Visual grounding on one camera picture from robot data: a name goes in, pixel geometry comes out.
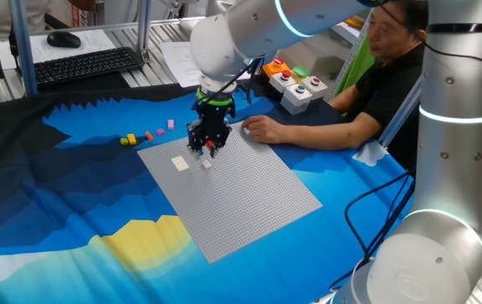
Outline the black computer keyboard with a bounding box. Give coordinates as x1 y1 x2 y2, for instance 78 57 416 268
14 46 146 90

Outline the green chair backrest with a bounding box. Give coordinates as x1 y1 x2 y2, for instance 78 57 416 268
333 35 376 99

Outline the person's left hand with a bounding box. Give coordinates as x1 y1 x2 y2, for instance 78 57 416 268
241 114 289 146

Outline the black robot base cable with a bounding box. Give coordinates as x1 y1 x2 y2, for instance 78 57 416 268
328 171 415 292

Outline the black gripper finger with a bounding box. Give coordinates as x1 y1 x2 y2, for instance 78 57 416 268
186 119 206 160
207 120 234 160

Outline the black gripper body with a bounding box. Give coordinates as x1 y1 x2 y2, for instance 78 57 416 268
195 102 237 147

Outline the white paper under mouse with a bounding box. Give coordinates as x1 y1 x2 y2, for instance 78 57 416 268
0 28 117 65

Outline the yellow box with green button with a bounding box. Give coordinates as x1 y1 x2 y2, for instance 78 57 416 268
290 65 311 84

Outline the grey Lego baseplate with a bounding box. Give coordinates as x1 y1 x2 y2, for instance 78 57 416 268
137 121 323 265

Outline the grey box with red button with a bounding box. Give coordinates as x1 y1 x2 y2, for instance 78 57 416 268
268 69 297 96
300 74 329 101

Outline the grey box with green button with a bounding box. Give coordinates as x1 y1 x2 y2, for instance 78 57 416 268
280 83 314 116

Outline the green adapter ring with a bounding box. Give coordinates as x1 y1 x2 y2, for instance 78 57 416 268
194 87 236 107

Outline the person's left forearm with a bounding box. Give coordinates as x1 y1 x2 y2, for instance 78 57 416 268
282 110 384 152

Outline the silver aluminium frame post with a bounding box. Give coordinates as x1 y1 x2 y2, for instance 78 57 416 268
136 0 153 63

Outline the black computer mouse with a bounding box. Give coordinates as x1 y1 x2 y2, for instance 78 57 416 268
46 30 83 49

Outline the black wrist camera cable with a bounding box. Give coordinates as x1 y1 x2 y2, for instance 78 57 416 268
197 57 263 107

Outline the blue aluminium frame post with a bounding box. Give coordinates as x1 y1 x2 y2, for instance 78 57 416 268
8 0 39 97

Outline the large white Lego plate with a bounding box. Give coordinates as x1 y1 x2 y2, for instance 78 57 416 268
170 155 191 172

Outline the person in black shirt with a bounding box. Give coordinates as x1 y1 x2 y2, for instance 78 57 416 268
328 0 431 174

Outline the orange box with red button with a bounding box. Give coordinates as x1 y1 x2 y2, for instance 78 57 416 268
261 56 292 81

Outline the blue mountain print tablecloth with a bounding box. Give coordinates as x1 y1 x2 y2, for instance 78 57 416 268
0 82 414 304

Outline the person in white shirt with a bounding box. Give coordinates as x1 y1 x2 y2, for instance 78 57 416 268
0 0 96 35

